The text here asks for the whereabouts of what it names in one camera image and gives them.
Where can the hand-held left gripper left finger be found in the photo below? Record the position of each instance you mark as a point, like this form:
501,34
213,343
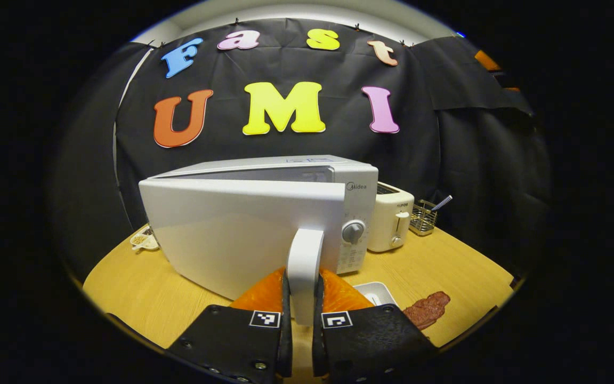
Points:
243,341

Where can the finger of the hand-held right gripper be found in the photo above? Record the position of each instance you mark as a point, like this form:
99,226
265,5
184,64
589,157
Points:
487,60

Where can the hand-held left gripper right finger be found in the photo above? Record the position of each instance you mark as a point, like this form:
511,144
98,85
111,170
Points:
363,341

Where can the brown meat piece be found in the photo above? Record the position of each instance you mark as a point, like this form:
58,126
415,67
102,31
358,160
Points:
427,310

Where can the white microwave oven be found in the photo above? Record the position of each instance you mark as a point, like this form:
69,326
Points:
232,229

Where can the white rectangular dish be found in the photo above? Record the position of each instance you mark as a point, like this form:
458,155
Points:
375,292

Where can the black backdrop cloth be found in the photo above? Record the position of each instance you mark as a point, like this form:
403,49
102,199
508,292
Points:
419,133

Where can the white toaster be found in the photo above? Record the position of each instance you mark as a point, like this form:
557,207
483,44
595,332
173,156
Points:
389,218

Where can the divided plate of beans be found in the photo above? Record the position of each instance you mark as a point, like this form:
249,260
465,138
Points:
144,240

